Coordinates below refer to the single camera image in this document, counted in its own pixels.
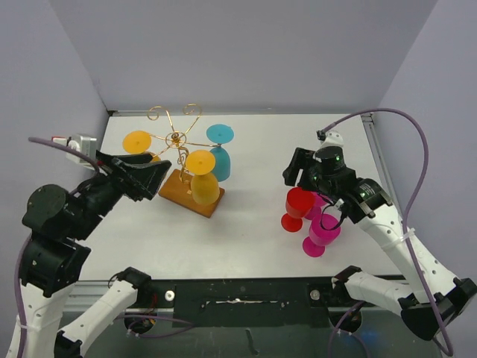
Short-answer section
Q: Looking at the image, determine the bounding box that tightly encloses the yellow wine glass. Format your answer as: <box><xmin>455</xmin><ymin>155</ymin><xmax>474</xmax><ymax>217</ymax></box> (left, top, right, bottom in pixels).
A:
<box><xmin>122</xmin><ymin>131</ymin><xmax>160</xmax><ymax>162</ymax></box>

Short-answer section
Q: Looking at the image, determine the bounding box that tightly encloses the orange wine glass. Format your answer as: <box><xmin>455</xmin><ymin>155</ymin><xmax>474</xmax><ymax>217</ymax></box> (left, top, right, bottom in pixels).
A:
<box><xmin>186</xmin><ymin>150</ymin><xmax>220</xmax><ymax>205</ymax></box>

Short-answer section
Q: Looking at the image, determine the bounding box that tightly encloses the red wine glass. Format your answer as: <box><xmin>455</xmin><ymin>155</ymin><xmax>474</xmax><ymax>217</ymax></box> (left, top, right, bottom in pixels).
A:
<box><xmin>280</xmin><ymin>187</ymin><xmax>315</xmax><ymax>233</ymax></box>

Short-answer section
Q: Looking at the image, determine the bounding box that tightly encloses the blue wine glass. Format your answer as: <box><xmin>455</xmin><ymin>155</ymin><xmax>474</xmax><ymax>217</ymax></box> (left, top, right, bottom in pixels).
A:
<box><xmin>206</xmin><ymin>124</ymin><xmax>234</xmax><ymax>182</ymax></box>

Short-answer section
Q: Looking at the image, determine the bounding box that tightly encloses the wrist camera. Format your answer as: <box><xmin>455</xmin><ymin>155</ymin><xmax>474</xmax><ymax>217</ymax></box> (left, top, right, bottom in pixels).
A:
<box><xmin>317</xmin><ymin>130</ymin><xmax>344</xmax><ymax>149</ymax></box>
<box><xmin>51</xmin><ymin>134</ymin><xmax>98</xmax><ymax>169</ymax></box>

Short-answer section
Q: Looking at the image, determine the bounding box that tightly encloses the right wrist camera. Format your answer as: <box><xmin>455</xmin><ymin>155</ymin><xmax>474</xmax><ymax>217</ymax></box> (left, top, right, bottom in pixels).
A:
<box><xmin>317</xmin><ymin>130</ymin><xmax>344</xmax><ymax>149</ymax></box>

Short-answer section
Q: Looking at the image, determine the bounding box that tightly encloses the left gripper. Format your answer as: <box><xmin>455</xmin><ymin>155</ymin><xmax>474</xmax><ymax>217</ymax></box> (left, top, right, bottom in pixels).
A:
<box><xmin>72</xmin><ymin>146</ymin><xmax>172</xmax><ymax>236</ymax></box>

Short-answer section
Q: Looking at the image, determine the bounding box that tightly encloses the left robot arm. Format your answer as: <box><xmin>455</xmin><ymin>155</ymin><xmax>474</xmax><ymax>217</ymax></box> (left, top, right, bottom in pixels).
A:
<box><xmin>7</xmin><ymin>151</ymin><xmax>171</xmax><ymax>357</ymax></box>

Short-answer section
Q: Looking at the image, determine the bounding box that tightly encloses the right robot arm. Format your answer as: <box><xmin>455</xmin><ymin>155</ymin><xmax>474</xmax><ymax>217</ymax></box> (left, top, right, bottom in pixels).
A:
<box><xmin>282</xmin><ymin>146</ymin><xmax>476</xmax><ymax>341</ymax></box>

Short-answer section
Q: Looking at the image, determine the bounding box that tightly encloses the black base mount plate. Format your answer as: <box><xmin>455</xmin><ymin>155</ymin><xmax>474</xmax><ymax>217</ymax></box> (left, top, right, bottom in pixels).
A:
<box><xmin>133</xmin><ymin>277</ymin><xmax>355</xmax><ymax>328</ymax></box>

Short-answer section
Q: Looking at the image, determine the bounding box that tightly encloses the pink wine glass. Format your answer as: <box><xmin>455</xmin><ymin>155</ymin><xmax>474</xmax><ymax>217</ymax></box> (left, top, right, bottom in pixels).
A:
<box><xmin>302</xmin><ymin>214</ymin><xmax>341</xmax><ymax>257</ymax></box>
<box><xmin>305</xmin><ymin>192</ymin><xmax>328</xmax><ymax>220</ymax></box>

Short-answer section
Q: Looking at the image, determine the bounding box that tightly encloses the pink wine glass front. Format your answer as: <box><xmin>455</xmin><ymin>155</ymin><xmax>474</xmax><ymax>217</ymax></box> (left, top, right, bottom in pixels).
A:
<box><xmin>302</xmin><ymin>214</ymin><xmax>341</xmax><ymax>257</ymax></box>

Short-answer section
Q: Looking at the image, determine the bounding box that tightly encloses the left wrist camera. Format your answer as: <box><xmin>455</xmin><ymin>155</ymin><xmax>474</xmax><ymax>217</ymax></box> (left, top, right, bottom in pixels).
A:
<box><xmin>51</xmin><ymin>134</ymin><xmax>98</xmax><ymax>169</ymax></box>

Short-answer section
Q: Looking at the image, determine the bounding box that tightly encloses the pink wine glass rear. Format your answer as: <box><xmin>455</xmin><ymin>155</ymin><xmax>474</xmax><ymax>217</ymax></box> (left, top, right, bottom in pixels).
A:
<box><xmin>305</xmin><ymin>192</ymin><xmax>328</xmax><ymax>220</ymax></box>

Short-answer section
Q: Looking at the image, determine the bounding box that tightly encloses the gold wire glass rack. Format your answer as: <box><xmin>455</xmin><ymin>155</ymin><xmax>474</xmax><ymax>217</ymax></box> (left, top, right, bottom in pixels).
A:
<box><xmin>147</xmin><ymin>103</ymin><xmax>224</xmax><ymax>219</ymax></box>

